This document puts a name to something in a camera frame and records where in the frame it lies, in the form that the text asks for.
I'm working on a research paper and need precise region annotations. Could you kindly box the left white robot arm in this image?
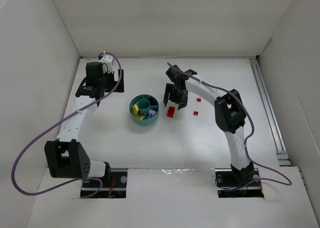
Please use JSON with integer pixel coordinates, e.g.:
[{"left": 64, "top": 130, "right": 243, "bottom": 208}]
[{"left": 44, "top": 55, "right": 124, "bottom": 182}]

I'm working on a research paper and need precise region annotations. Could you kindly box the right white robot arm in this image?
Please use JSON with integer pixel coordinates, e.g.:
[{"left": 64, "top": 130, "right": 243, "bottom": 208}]
[{"left": 163, "top": 65, "right": 254, "bottom": 187}]

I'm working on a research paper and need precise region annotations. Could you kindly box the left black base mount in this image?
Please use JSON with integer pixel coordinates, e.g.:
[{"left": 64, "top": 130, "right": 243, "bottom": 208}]
[{"left": 80, "top": 168, "right": 128, "bottom": 199}]

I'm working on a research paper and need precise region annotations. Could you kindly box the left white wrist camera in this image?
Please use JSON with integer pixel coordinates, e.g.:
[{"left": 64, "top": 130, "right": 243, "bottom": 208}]
[{"left": 99, "top": 55, "right": 115, "bottom": 74}]

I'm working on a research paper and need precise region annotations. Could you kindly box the lilac lego brick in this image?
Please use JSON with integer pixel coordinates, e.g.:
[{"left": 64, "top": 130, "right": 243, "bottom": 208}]
[{"left": 148, "top": 109, "right": 157, "bottom": 116}]

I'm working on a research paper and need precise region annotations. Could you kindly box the long yellow lego plate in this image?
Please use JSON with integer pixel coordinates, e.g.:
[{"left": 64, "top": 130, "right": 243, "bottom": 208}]
[{"left": 132, "top": 104, "right": 139, "bottom": 117}]

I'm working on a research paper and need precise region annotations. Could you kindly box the red curved lego brick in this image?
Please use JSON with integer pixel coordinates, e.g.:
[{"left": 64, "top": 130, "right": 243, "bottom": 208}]
[{"left": 167, "top": 106, "right": 176, "bottom": 118}]

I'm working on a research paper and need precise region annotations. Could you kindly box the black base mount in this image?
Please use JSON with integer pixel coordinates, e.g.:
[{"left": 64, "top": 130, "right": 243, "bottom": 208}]
[
  {"left": 80, "top": 168, "right": 128, "bottom": 199},
  {"left": 214, "top": 168, "right": 265, "bottom": 198}
]

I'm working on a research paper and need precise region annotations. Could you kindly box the black square lego plate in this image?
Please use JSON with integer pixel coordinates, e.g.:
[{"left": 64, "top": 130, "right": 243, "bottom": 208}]
[{"left": 144, "top": 94, "right": 155, "bottom": 100}]

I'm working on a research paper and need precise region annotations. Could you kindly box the aluminium side rail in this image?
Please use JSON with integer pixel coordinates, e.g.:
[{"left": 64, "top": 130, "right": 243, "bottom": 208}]
[{"left": 249, "top": 58, "right": 292, "bottom": 167}]

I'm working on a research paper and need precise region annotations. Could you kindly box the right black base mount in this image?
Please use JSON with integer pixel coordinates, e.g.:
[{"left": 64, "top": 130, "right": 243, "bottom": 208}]
[{"left": 214, "top": 168, "right": 265, "bottom": 198}]

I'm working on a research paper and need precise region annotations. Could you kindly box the teal divided round container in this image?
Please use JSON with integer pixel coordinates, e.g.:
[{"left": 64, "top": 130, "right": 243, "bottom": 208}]
[{"left": 129, "top": 94, "right": 159, "bottom": 126}]

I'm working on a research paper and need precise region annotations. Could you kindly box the yellow square lego brick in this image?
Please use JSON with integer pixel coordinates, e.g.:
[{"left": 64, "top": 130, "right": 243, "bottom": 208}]
[{"left": 136, "top": 115, "right": 145, "bottom": 120}]

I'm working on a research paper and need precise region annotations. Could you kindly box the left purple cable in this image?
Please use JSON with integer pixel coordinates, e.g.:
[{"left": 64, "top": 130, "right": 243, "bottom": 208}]
[{"left": 11, "top": 52, "right": 125, "bottom": 198}]

